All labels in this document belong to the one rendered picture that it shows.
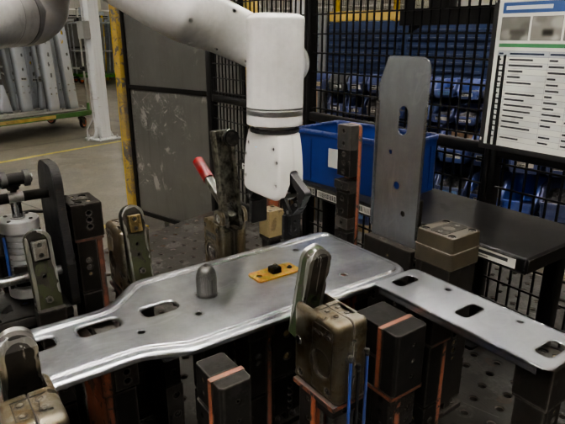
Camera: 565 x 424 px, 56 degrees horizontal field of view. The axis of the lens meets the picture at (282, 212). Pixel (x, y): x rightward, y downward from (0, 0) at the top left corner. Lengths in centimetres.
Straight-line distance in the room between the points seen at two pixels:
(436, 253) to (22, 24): 76
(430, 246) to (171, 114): 274
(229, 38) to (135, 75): 290
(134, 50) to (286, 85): 301
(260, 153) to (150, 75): 286
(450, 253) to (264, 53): 44
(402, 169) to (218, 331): 46
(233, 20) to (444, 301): 53
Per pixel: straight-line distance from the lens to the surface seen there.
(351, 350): 67
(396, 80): 98
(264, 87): 76
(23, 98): 881
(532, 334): 79
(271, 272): 87
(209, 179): 101
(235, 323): 74
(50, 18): 100
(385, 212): 103
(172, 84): 347
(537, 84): 115
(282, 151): 77
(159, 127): 362
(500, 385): 121
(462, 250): 93
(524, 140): 117
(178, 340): 71
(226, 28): 86
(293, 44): 76
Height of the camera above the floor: 137
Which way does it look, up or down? 18 degrees down
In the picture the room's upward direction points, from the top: straight up
